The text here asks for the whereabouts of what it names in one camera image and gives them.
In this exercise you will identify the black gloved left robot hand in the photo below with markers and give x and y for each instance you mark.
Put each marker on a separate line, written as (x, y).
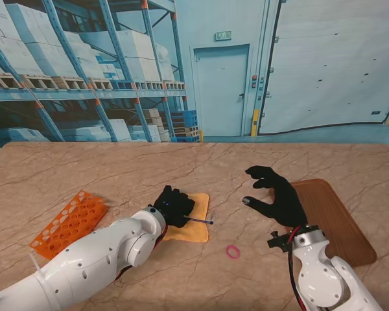
(176, 207)

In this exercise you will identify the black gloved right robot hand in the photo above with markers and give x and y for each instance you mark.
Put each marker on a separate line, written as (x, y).
(285, 204)

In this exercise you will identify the blue glass rod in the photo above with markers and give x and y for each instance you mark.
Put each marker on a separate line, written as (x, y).
(201, 221)

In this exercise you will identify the yellow cloth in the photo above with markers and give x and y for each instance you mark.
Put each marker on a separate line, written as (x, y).
(197, 231)

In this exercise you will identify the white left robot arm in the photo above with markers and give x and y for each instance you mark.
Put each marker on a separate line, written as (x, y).
(94, 262)

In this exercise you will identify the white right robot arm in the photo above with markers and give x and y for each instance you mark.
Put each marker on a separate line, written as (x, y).
(324, 278)

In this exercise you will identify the brown wooden tray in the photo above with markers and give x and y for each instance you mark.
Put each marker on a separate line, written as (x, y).
(337, 217)

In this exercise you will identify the pink rubber band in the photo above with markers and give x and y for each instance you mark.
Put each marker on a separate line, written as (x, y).
(228, 252)

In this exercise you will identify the orange test tube rack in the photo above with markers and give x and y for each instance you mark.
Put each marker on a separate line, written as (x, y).
(71, 223)

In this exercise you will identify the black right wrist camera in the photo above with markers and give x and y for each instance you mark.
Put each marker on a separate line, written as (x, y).
(278, 241)

